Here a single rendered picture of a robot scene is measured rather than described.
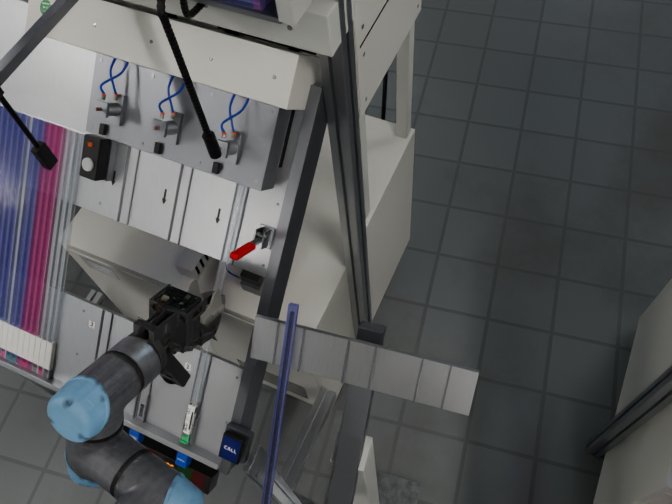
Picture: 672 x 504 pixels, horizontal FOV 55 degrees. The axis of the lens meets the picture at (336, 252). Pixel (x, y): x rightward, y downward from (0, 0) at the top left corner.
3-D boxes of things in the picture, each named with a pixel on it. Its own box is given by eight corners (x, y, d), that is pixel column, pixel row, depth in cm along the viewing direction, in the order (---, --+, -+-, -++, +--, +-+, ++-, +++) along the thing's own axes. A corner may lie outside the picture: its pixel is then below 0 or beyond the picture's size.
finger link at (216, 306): (239, 280, 110) (206, 305, 102) (236, 307, 113) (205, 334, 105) (224, 273, 111) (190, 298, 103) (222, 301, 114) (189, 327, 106)
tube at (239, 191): (190, 441, 122) (187, 443, 121) (184, 438, 122) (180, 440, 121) (246, 185, 107) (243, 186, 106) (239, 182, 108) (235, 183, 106)
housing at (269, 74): (321, 110, 107) (286, 110, 94) (83, 40, 120) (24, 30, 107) (333, 61, 104) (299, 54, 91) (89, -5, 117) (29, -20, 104)
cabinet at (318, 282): (331, 419, 195) (308, 343, 141) (140, 335, 213) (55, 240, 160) (409, 246, 222) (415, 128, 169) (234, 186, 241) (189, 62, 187)
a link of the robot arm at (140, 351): (144, 401, 93) (98, 380, 95) (164, 383, 96) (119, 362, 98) (145, 362, 89) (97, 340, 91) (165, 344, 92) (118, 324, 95)
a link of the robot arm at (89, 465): (107, 515, 90) (111, 465, 84) (52, 470, 94) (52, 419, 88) (148, 479, 96) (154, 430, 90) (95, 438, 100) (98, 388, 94)
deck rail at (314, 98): (244, 455, 125) (228, 472, 119) (235, 451, 125) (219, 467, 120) (336, 89, 104) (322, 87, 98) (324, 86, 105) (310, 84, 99)
